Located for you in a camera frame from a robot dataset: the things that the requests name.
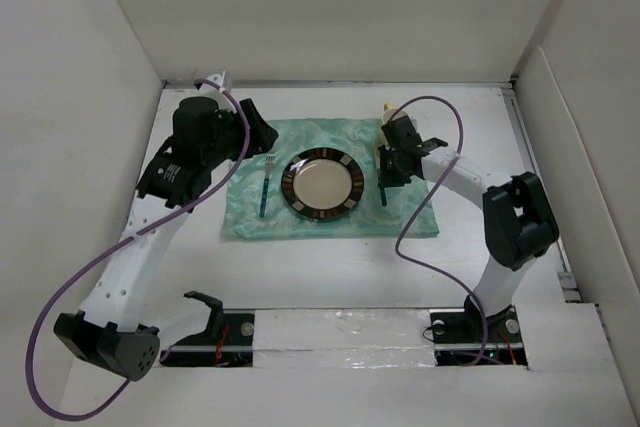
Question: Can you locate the green patterned cloth placemat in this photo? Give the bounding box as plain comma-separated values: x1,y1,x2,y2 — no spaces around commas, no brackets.
221,118,428,241

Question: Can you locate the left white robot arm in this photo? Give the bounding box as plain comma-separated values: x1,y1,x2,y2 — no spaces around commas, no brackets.
53,95,278,382

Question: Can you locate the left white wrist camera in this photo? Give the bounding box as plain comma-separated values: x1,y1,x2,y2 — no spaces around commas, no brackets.
193,70,232,92

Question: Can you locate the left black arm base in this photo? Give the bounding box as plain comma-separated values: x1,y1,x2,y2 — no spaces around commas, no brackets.
159,310,255,368

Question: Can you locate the knife with green handle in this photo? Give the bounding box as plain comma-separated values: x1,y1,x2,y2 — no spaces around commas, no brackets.
378,174,388,207

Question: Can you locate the fork with green handle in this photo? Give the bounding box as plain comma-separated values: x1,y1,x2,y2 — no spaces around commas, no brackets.
259,153,276,218

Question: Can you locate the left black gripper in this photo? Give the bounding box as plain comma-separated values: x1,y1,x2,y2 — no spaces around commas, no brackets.
202,99,276,169

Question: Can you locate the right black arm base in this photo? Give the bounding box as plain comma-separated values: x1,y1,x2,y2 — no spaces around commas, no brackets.
422,306,528,367

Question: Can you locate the yellow mug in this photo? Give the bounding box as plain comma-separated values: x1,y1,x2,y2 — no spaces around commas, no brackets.
381,103,410,125

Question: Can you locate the dark round plate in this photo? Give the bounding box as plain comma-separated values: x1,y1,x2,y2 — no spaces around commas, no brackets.
280,147,365,222

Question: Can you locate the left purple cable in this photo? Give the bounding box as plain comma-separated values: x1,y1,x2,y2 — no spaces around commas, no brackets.
24,77,254,422

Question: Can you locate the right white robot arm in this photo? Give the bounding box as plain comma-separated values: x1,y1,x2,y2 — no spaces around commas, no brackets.
378,117,559,341

